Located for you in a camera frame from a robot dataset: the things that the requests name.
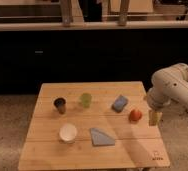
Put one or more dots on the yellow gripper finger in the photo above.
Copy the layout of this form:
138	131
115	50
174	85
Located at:
154	117

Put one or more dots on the red apple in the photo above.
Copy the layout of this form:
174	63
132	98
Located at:
135	115

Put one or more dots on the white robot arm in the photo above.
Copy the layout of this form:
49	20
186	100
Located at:
170	83

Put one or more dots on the green plastic cup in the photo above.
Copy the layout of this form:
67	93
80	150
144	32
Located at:
86	99

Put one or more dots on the dark metal cup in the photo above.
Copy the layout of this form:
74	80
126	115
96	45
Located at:
60	104

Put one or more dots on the blue sponge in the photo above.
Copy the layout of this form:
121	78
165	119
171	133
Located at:
119	103

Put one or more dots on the blue grey folded cloth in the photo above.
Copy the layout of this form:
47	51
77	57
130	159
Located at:
100	138

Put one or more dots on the wooden table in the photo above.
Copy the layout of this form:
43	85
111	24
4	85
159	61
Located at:
92	126

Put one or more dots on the white bowl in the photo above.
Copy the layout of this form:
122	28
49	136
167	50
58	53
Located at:
68	133

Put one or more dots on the dark counter cabinet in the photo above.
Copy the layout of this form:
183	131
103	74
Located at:
36	53

